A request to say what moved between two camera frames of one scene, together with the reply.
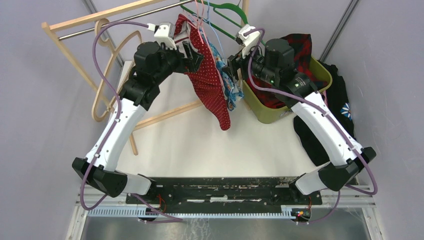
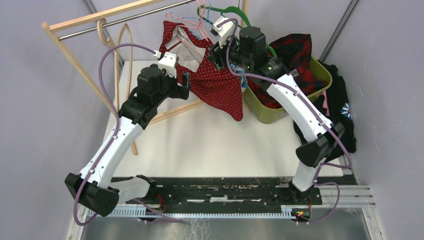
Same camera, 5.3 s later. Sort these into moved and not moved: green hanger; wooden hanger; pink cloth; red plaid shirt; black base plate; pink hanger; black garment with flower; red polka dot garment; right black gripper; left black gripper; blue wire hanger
Moved: right black gripper; wooden hanger; blue wire hanger; green hanger; pink hanger; left black gripper; red polka dot garment
Not moved: black garment with flower; red plaid shirt; pink cloth; black base plate
